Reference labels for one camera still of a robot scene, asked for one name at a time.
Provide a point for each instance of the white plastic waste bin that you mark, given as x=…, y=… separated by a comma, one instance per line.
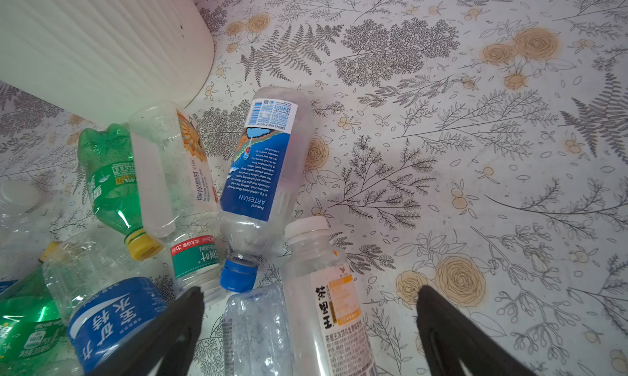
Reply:
x=105, y=59

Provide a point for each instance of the clear tea bottle white cap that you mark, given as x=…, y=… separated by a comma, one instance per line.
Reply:
x=326, y=324

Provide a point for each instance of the square bottle blue artesian label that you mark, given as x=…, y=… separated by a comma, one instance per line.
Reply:
x=263, y=181

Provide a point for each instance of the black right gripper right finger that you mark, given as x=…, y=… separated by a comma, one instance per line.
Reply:
x=453, y=345

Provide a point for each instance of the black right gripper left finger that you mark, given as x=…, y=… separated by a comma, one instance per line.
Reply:
x=166, y=346

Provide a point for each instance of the clear bottle orange flower label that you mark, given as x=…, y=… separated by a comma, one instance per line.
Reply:
x=178, y=199

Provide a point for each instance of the green bottle yellow cap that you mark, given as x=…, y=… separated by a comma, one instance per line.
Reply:
x=31, y=327

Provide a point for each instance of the long clear bottle blue cap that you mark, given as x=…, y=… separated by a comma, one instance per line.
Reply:
x=256, y=337

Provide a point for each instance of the green bottle near bin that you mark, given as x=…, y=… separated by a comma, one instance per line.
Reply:
x=108, y=161

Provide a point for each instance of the clear bottle blue label middle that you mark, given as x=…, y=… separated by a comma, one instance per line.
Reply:
x=104, y=297

